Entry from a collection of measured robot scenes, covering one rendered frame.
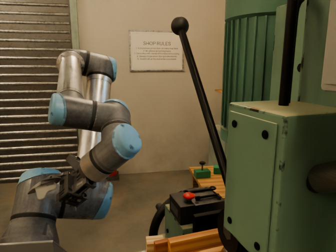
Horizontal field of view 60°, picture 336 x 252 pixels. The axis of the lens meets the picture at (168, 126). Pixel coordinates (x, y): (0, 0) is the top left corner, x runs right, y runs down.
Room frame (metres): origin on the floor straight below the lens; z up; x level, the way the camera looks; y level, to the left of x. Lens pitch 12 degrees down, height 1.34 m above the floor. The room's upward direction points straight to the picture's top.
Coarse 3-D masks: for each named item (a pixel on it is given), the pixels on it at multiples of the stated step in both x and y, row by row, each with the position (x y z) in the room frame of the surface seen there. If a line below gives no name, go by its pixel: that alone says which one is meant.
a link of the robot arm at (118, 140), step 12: (108, 132) 0.77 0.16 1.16; (120, 132) 0.74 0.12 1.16; (132, 132) 0.78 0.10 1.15; (96, 144) 0.78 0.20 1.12; (108, 144) 0.74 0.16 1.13; (120, 144) 0.72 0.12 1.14; (132, 144) 0.74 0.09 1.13; (96, 156) 0.74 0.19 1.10; (108, 156) 0.73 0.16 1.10; (120, 156) 0.73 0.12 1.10; (132, 156) 0.76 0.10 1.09; (96, 168) 0.74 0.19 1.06; (108, 168) 0.75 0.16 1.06
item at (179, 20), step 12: (180, 24) 0.57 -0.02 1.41; (180, 36) 0.57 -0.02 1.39; (192, 60) 0.53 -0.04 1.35; (192, 72) 0.52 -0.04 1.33; (204, 96) 0.48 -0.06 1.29; (204, 108) 0.47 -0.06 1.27; (216, 132) 0.44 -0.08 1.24; (216, 144) 0.43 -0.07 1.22; (216, 156) 0.42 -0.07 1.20; (228, 240) 0.35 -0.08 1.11
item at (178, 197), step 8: (192, 192) 0.73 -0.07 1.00; (200, 192) 0.73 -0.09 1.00; (208, 192) 0.73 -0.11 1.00; (176, 200) 0.67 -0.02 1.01; (184, 200) 0.67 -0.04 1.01; (192, 200) 0.68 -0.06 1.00; (200, 200) 0.68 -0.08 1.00; (208, 200) 0.68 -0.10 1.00; (216, 200) 0.68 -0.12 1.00; (224, 200) 0.68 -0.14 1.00; (176, 208) 0.65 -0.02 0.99; (184, 208) 0.63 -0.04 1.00; (192, 208) 0.64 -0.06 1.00; (200, 208) 0.66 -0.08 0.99; (208, 208) 0.67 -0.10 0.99; (216, 208) 0.68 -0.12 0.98; (176, 216) 0.65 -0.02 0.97; (184, 216) 0.63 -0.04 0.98; (192, 216) 0.64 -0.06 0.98; (184, 224) 0.64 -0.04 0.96
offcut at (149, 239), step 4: (148, 236) 0.62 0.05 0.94; (152, 236) 0.62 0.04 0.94; (156, 236) 0.62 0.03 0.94; (160, 236) 0.62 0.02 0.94; (148, 240) 0.60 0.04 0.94; (152, 240) 0.60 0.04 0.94; (148, 244) 0.59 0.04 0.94; (152, 244) 0.59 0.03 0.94; (148, 248) 0.59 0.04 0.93; (152, 248) 0.59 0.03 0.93
